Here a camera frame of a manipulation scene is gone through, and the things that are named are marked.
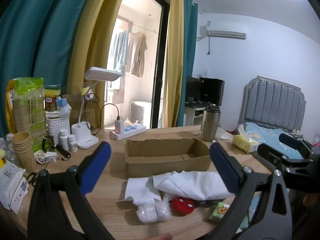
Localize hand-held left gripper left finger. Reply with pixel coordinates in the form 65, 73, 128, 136
27, 141, 115, 240

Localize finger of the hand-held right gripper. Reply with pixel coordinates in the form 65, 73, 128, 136
278, 132, 314, 159
257, 143, 310, 170

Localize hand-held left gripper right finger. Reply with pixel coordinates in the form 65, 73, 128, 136
204, 142, 293, 240

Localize large white paper towel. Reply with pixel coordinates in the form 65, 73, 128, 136
153, 170, 237, 201

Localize green tissue packet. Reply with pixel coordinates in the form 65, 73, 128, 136
209, 201, 230, 223

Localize white tissue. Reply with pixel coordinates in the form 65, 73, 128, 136
116, 177, 163, 205

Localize red spider plush toy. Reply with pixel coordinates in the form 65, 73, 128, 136
171, 197, 196, 215

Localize brown cardboard box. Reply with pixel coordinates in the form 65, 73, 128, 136
124, 137, 212, 179

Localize clear bubble wrap bag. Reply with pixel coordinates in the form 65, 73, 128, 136
155, 197, 172, 222
136, 201, 158, 224

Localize blue bedding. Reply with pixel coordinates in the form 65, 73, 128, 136
244, 121, 308, 159

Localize yellow tissue box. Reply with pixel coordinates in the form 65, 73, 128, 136
232, 125, 260, 153

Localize white desk lamp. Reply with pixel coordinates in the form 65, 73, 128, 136
71, 67, 122, 149

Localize white plastic bag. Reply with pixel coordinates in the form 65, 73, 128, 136
215, 127, 234, 142

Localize white pill bottle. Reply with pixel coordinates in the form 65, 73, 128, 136
67, 134, 78, 152
59, 129, 70, 150

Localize black pen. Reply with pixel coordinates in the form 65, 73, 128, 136
55, 144, 71, 158

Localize grey padded headboard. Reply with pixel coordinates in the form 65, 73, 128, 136
237, 75, 307, 132

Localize steel tumbler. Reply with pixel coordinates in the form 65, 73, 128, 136
201, 106, 222, 142

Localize small white adapter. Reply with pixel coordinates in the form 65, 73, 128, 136
44, 151, 57, 163

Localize white charger plug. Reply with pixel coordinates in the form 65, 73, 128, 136
114, 120, 125, 134

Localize white power strip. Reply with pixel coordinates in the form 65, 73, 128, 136
110, 124, 147, 141

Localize white plastic basket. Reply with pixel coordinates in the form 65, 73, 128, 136
46, 116, 70, 147

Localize brown cardboard sheet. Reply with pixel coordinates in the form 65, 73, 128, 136
62, 94, 88, 128

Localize white computer desk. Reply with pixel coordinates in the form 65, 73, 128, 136
184, 102, 213, 127

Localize black scissors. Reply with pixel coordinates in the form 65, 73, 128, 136
26, 171, 39, 187

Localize crumpled clear plastic bag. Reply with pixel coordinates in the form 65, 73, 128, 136
56, 97, 72, 117

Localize white washing machine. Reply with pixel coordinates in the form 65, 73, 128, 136
129, 100, 152, 128

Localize stack of brown paper cups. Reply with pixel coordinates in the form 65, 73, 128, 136
11, 132, 37, 170

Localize black monitor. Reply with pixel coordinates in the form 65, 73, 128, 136
186, 76, 225, 107

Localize white paper packets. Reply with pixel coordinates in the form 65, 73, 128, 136
0, 161, 29, 214

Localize packaged paper cups green wrap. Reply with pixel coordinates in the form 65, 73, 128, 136
12, 77, 48, 153

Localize yellow sponge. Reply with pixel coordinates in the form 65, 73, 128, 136
44, 85, 61, 97

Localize yellow bag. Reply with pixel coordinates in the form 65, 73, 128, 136
5, 79, 20, 133

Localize hanging blue shirt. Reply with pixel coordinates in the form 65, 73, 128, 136
109, 30, 129, 73

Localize hanging beige shirt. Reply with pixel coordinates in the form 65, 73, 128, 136
125, 31, 148, 78

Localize narrow yellow curtain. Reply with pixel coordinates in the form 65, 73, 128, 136
164, 0, 185, 128

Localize white air conditioner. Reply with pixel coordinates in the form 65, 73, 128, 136
200, 21, 247, 40

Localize narrow teal curtain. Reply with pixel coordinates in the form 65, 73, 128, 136
177, 0, 198, 127

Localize wide yellow curtain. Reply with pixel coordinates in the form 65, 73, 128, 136
66, 0, 130, 103

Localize wide teal curtain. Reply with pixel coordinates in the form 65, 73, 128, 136
0, 0, 98, 140

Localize black charging cable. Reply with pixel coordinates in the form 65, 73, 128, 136
84, 94, 120, 134

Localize black door frame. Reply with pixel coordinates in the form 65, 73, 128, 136
150, 0, 170, 129

